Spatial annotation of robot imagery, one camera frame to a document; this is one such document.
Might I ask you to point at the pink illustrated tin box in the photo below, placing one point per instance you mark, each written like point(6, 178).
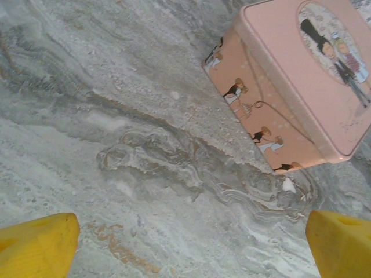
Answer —
point(295, 84)

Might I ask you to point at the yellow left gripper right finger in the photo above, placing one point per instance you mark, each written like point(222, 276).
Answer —
point(342, 246)

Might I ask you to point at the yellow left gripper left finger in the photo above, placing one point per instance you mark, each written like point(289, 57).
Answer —
point(37, 246)

